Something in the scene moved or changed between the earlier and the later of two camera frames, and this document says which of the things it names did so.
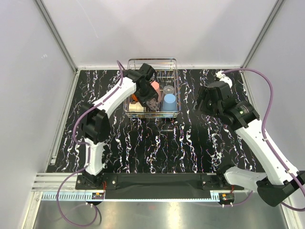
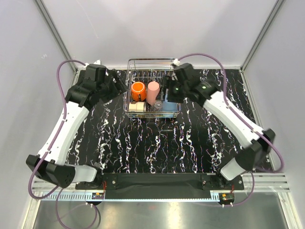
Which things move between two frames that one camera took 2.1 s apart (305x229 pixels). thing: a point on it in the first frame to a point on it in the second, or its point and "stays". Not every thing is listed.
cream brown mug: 136,107 stays
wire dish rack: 167,77 stays
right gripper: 202,94 to 167,82
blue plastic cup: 169,103 stays
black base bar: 157,186 stays
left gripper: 152,94 to 118,88
